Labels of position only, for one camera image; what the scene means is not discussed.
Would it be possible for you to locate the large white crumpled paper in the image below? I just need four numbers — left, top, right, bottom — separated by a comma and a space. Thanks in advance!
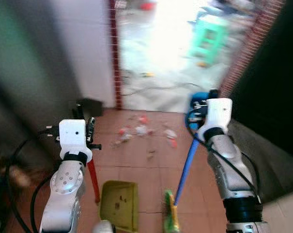
134, 125, 150, 136

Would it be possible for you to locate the dark grey wedge panel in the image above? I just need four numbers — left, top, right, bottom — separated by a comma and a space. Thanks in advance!
78, 98, 104, 117

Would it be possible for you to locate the mint green plastic stool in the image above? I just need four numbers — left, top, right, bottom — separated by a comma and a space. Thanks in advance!
190, 14, 230, 67

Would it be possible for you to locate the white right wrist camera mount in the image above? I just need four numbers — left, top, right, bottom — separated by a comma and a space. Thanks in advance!
198, 98, 233, 135

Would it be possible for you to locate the olive dustpan with red handle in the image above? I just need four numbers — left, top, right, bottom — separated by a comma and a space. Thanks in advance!
87, 159, 139, 233

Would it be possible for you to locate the stainless steel fridge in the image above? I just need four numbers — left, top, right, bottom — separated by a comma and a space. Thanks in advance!
0, 0, 81, 146

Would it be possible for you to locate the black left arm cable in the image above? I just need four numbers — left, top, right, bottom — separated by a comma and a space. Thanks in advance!
5, 125, 60, 233

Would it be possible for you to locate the white crumpled paper scrap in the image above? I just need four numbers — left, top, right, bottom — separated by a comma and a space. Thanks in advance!
163, 128, 179, 139

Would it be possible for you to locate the blue handled green bristle broom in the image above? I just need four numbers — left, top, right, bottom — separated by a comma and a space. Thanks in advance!
163, 89, 220, 233

